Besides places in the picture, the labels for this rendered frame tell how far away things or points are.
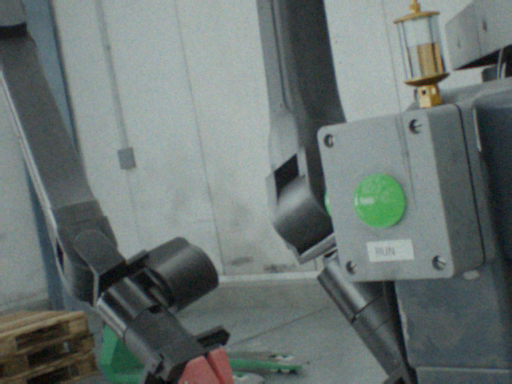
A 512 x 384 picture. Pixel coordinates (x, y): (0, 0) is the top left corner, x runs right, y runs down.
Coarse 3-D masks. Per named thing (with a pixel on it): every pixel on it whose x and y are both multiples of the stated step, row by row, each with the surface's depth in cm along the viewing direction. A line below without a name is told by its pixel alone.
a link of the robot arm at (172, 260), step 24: (96, 240) 104; (96, 264) 102; (120, 264) 103; (144, 264) 106; (168, 264) 105; (192, 264) 105; (96, 288) 104; (168, 288) 104; (192, 288) 105; (96, 312) 107
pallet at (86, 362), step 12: (36, 360) 655; (48, 360) 649; (72, 360) 635; (84, 360) 642; (0, 372) 636; (36, 372) 617; (48, 372) 665; (60, 372) 667; (72, 372) 644; (84, 372) 641; (96, 372) 648
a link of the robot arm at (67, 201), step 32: (0, 0) 123; (0, 32) 121; (0, 64) 120; (32, 64) 121; (32, 96) 117; (32, 128) 114; (64, 128) 115; (32, 160) 112; (64, 160) 112; (64, 192) 109; (64, 224) 105; (96, 224) 106; (64, 256) 104
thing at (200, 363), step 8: (192, 360) 95; (200, 360) 96; (192, 368) 95; (200, 368) 95; (208, 368) 96; (184, 376) 96; (192, 376) 95; (200, 376) 95; (208, 376) 95; (216, 376) 96
